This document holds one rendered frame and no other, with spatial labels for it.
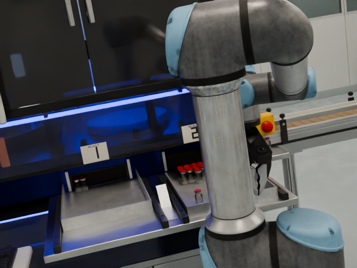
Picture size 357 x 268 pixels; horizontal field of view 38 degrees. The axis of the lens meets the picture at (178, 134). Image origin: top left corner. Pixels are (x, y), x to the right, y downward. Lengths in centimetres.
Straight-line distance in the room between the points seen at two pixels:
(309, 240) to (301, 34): 36
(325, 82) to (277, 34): 627
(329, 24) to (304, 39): 618
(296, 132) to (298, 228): 106
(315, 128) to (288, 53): 115
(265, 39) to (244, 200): 30
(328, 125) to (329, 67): 509
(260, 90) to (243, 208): 37
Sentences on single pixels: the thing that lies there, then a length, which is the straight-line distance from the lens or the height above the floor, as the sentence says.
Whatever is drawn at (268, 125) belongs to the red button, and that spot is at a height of 100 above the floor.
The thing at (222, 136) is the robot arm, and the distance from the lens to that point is 90.
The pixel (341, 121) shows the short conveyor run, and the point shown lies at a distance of 207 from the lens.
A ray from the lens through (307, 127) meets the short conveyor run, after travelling 200.
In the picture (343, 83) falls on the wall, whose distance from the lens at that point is 725.
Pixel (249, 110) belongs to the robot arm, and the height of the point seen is 115.
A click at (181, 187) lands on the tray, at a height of 88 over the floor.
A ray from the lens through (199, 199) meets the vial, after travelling 147.
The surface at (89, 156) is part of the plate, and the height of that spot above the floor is 101.
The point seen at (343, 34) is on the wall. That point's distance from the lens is 718.
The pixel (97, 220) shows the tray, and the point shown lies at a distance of 150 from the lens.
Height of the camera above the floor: 143
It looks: 13 degrees down
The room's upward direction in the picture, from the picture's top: 9 degrees counter-clockwise
